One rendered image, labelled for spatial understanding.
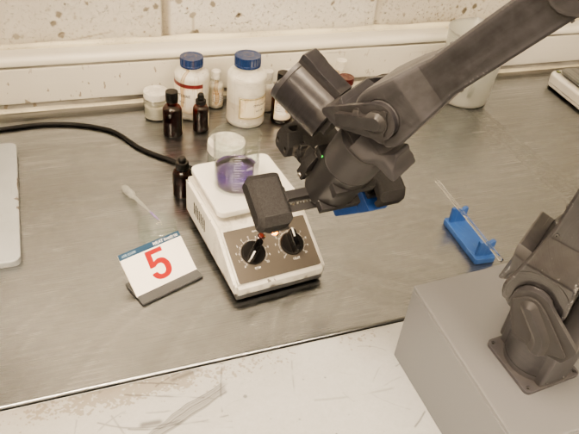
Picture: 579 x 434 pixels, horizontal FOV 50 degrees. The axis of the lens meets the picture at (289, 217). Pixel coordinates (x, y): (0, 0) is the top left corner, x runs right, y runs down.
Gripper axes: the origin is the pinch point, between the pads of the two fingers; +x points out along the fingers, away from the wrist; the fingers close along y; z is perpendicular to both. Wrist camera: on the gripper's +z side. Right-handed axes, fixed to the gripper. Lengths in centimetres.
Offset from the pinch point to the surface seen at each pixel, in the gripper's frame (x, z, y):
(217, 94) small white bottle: 34, 38, -6
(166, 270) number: 14.7, 0.7, 15.8
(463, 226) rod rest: 12.0, -3.9, -29.2
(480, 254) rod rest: 8.5, -9.3, -27.2
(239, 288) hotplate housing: 10.0, -5.1, 8.4
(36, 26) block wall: 31, 54, 23
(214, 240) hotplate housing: 11.8, 2.4, 9.2
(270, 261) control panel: 9.6, -2.7, 3.4
